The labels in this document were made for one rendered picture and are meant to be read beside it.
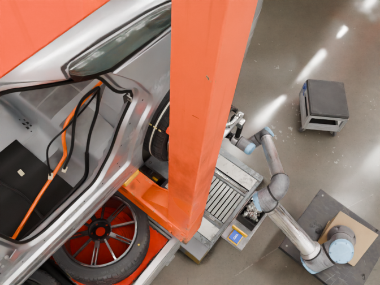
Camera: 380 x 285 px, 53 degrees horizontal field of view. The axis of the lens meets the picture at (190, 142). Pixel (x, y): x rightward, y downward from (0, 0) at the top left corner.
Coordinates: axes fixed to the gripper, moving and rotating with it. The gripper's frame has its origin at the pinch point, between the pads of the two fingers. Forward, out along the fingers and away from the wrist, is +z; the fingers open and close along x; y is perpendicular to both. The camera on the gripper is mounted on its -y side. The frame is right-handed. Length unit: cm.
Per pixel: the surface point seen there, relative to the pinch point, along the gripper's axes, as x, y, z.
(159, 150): -19, -56, 5
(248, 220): -35, -25, -64
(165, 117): 3, -63, 8
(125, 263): -89, -71, -18
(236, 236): -49, -27, -63
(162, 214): -52, -59, -19
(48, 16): 58, -228, -38
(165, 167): -53, 5, 15
